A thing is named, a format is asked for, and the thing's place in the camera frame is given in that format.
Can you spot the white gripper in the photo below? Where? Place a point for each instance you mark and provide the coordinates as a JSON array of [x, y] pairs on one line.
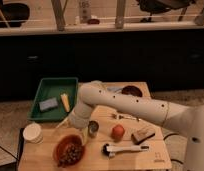
[[78, 118]]

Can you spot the dark purple grape bunch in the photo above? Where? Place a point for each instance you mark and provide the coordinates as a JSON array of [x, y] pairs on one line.
[[71, 155]]

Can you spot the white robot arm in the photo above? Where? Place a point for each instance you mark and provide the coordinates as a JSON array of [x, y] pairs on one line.
[[186, 120]]

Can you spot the red bowl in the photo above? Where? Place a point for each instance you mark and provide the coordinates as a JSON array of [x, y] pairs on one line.
[[59, 148]]

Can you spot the small metal cup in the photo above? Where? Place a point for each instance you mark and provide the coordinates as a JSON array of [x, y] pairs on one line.
[[93, 128]]

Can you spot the yellow corn piece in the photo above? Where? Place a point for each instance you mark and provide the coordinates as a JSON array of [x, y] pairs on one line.
[[65, 101]]

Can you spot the grey sponge block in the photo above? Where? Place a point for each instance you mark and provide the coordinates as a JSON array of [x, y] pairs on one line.
[[48, 104]]

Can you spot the green plastic tray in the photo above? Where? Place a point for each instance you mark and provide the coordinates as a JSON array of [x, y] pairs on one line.
[[53, 88]]

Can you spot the orange tomato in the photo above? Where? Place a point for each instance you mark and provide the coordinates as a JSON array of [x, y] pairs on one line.
[[117, 132]]

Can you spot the white paper cup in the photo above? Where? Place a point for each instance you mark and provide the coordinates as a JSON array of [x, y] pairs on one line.
[[33, 133]]

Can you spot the dark brown plate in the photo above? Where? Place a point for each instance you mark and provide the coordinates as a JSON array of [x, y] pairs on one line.
[[132, 90]]

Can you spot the black round stool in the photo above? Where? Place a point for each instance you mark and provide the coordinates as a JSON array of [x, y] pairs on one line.
[[15, 13]]

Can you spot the black office chair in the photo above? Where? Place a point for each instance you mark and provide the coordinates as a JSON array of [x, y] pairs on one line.
[[163, 6]]

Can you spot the white handled dish brush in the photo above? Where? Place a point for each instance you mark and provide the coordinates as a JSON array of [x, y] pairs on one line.
[[112, 150]]

